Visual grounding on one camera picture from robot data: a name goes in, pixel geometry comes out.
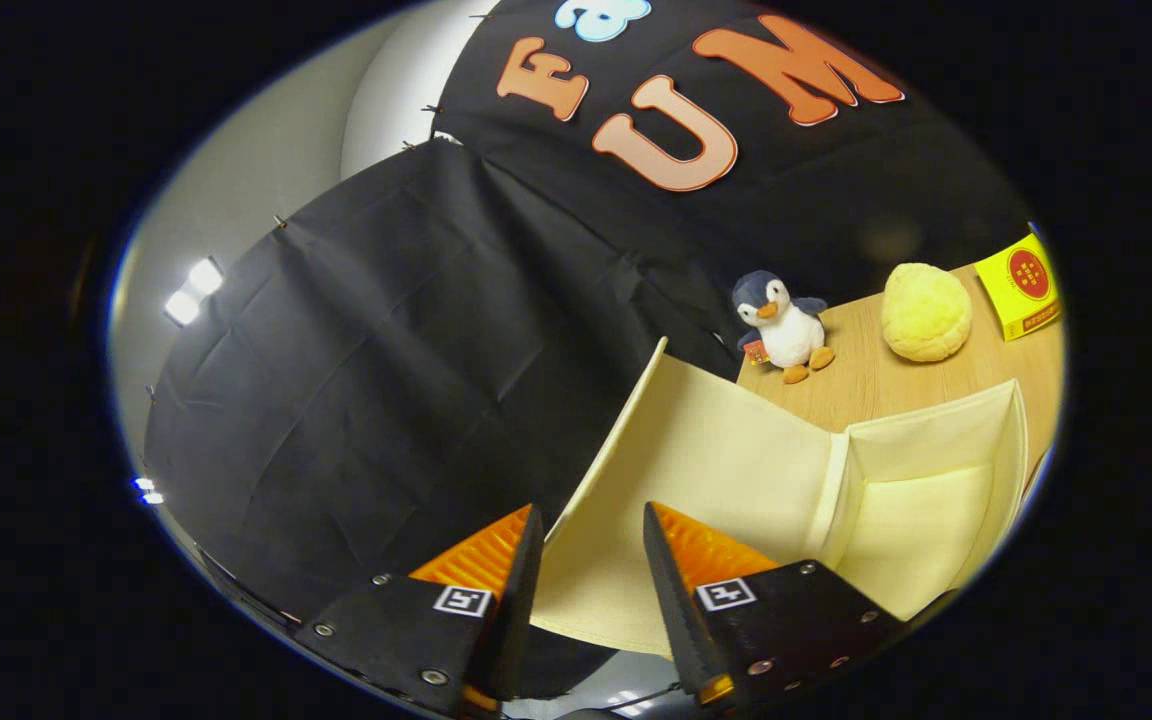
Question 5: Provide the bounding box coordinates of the yellow book with red circle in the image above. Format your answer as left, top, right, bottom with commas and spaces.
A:
973, 232, 1062, 343

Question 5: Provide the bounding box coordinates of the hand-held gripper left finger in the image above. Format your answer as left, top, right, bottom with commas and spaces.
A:
294, 503, 545, 716

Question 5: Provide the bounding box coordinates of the yellow round plush toy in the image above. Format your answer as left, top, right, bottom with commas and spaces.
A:
881, 262, 974, 363

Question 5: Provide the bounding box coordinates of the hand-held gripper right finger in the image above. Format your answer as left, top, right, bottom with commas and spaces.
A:
643, 501, 905, 711

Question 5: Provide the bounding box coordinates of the beige fabric storage box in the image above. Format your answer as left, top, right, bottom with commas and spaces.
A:
529, 337, 1030, 661

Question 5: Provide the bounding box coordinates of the penguin plush toy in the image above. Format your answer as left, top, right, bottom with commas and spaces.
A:
731, 270, 836, 386

